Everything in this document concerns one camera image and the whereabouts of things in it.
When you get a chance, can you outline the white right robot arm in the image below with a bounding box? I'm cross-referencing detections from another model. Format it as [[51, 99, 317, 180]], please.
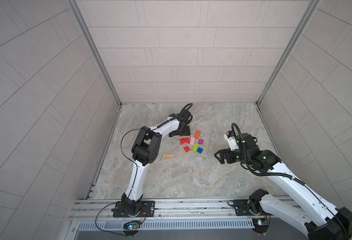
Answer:
[[214, 131, 352, 240]]

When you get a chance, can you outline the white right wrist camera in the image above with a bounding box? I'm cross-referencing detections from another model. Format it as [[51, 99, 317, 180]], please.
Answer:
[[224, 131, 239, 151]]

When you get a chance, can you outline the green wood block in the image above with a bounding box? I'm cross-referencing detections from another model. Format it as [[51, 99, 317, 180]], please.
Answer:
[[192, 143, 199, 153]]

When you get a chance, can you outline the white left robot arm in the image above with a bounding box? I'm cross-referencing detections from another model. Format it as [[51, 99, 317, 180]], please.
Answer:
[[121, 103, 193, 216]]

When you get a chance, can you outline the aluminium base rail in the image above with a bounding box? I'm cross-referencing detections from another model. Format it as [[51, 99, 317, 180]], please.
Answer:
[[69, 197, 272, 235]]

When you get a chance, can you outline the pink wood block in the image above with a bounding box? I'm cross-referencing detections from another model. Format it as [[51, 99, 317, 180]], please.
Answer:
[[189, 137, 195, 146]]

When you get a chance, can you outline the natural wood plank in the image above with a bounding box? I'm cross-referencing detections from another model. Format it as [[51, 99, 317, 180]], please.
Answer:
[[163, 154, 176, 159]]

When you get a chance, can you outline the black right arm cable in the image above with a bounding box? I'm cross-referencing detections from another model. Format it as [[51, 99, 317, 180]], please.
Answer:
[[231, 122, 344, 240]]

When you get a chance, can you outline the aluminium corner post right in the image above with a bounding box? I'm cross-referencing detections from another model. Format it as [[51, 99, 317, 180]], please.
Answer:
[[256, 0, 321, 106]]

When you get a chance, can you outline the red arch wood block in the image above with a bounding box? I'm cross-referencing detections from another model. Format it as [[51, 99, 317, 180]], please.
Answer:
[[180, 138, 190, 145]]

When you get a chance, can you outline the aluminium corner post left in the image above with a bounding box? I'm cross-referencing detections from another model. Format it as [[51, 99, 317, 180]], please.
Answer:
[[67, 0, 122, 108]]

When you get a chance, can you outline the left circuit board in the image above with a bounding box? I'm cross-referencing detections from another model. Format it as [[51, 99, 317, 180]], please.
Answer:
[[123, 221, 141, 231]]

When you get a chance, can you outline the aluminium corner post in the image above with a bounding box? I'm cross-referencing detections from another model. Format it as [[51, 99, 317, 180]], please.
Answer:
[[256, 0, 321, 106], [67, 0, 122, 108]]

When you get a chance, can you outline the orange wood block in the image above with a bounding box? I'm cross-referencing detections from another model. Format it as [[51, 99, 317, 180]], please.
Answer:
[[194, 131, 201, 139]]

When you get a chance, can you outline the right circuit board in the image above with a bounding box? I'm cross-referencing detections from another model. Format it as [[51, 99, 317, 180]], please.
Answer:
[[252, 218, 269, 228]]

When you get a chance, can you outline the circuit board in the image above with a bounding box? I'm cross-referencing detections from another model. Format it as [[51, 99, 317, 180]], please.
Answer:
[[123, 221, 141, 231], [252, 218, 269, 228]]

